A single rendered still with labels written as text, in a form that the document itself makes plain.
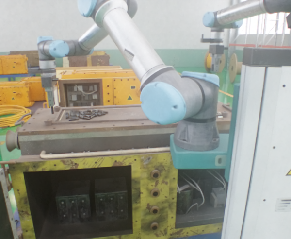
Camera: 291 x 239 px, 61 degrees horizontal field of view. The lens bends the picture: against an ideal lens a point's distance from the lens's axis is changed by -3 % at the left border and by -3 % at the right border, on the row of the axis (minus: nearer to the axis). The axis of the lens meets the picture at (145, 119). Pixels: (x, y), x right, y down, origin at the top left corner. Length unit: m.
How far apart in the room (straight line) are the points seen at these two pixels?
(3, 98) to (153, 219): 6.55
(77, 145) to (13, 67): 9.00
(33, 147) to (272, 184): 1.10
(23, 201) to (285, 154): 1.23
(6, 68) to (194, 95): 9.86
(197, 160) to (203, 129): 0.09
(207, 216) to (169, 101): 1.16
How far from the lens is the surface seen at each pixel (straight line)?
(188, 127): 0.79
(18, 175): 1.42
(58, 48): 1.16
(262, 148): 0.73
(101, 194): 1.67
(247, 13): 1.23
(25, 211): 1.53
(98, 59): 9.74
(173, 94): 0.63
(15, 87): 7.48
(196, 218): 1.67
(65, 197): 1.69
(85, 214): 1.75
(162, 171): 1.39
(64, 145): 1.38
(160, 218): 1.56
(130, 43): 0.75
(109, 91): 3.98
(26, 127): 1.46
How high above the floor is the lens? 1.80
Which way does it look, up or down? 18 degrees down
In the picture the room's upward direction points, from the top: straight up
